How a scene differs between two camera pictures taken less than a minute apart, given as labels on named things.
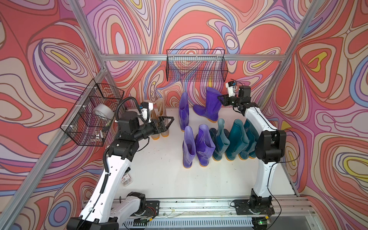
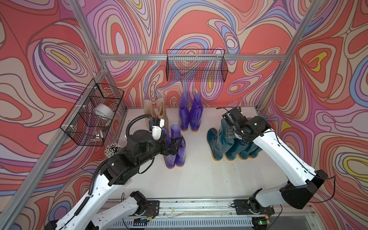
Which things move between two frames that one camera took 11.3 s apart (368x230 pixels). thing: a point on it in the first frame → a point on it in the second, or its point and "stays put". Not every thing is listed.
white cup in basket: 104,111 stays put
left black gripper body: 154,131 → 165,151
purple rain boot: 213,105 → 196,113
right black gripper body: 232,100 → 231,132
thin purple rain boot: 183,111 stays put
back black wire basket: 196,65 stays put
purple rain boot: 204,145 → 180,157
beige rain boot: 160,105 stays put
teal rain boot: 237,140 stays put
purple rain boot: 189,147 → 169,159
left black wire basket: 89,120 stays put
